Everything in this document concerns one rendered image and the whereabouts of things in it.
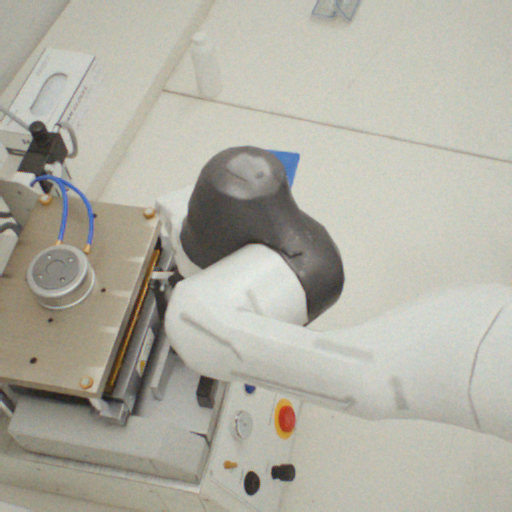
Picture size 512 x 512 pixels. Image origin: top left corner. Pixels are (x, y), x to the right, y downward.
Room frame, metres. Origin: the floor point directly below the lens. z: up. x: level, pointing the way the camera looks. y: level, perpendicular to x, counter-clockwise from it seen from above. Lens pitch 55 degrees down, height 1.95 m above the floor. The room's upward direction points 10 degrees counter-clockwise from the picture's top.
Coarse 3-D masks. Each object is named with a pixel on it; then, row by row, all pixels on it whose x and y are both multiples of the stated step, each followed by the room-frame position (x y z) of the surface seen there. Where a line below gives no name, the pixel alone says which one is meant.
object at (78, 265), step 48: (48, 240) 0.66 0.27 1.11; (96, 240) 0.65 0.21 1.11; (144, 240) 0.64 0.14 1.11; (0, 288) 0.60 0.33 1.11; (48, 288) 0.56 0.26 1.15; (96, 288) 0.57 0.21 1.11; (0, 336) 0.53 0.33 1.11; (48, 336) 0.52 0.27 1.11; (96, 336) 0.51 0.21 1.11; (48, 384) 0.45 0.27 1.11; (96, 384) 0.44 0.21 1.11
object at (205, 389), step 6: (204, 378) 0.47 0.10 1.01; (210, 378) 0.47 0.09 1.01; (198, 384) 0.47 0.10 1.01; (204, 384) 0.47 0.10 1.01; (210, 384) 0.47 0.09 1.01; (198, 390) 0.46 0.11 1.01; (204, 390) 0.46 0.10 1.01; (210, 390) 0.46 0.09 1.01; (198, 396) 0.45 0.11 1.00; (204, 396) 0.45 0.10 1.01; (210, 396) 0.45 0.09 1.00; (198, 402) 0.45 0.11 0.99; (204, 402) 0.45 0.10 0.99; (210, 402) 0.45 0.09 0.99
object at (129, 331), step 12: (156, 252) 0.65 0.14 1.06; (156, 264) 0.64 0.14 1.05; (144, 276) 0.61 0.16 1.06; (144, 288) 0.60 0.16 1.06; (144, 300) 0.58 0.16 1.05; (132, 312) 0.56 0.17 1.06; (132, 324) 0.54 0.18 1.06; (132, 336) 0.53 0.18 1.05; (120, 348) 0.51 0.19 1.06; (120, 360) 0.50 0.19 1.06; (108, 384) 0.47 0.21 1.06; (108, 396) 0.47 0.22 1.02
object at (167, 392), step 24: (168, 360) 0.52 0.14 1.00; (144, 384) 0.50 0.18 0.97; (168, 384) 0.50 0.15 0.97; (192, 384) 0.49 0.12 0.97; (216, 384) 0.48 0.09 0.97; (144, 408) 0.47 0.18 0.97; (168, 408) 0.46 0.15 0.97; (192, 408) 0.45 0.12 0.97; (216, 408) 0.46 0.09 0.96; (192, 432) 0.42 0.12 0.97
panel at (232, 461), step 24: (240, 384) 0.51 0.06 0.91; (240, 408) 0.48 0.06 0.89; (264, 408) 0.49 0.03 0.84; (264, 432) 0.46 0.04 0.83; (216, 456) 0.41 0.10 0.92; (240, 456) 0.42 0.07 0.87; (264, 456) 0.43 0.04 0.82; (288, 456) 0.45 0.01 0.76; (216, 480) 0.38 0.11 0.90; (240, 480) 0.39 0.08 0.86; (264, 480) 0.40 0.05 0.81; (264, 504) 0.37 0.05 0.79
